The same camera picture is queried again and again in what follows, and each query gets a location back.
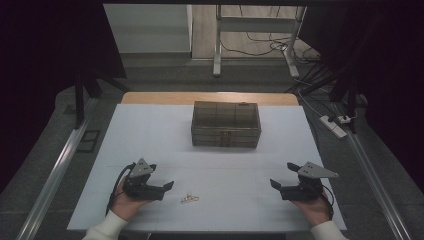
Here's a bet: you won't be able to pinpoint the aluminium rail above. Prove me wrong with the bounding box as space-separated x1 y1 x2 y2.
15 97 99 240
331 99 414 240

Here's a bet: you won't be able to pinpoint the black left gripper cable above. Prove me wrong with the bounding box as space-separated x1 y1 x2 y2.
104 162 137 217

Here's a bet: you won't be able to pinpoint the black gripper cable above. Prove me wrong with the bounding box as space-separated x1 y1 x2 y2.
320 184 336 218
104 162 137 217

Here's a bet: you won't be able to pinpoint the black stand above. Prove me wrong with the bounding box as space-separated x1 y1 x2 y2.
286 63 359 134
72 66 131 130

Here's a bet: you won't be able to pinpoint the person's right hand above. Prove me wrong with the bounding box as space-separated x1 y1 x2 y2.
291 190 333 229

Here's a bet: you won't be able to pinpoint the white cabinet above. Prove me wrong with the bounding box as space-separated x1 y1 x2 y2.
103 3 194 54

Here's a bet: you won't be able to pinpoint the person's left hand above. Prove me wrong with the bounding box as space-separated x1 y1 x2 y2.
110 177 154 222

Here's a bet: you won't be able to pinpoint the black floor cables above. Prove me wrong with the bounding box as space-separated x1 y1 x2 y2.
219 5 323 66

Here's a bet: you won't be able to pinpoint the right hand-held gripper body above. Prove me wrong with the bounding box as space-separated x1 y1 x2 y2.
280 161 340 202

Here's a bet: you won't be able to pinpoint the black floor outlet plate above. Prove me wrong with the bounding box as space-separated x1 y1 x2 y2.
76 129 101 154

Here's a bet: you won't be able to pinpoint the white table mat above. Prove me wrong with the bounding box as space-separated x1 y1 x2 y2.
66 103 348 233

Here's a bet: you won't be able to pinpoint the white power strip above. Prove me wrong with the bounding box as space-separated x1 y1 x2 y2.
319 114 348 140

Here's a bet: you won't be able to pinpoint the clear brown drawer box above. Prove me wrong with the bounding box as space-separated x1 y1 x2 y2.
190 100 262 149

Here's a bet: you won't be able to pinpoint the white metal desk frame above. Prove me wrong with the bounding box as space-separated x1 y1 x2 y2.
212 4 308 79

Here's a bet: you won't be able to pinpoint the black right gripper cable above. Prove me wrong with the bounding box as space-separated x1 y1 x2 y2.
320 184 336 218

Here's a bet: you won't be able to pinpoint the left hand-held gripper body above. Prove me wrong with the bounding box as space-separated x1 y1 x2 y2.
122 157 166 202

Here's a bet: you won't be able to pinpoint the white plug adapter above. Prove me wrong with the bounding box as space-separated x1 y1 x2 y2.
337 113 354 125

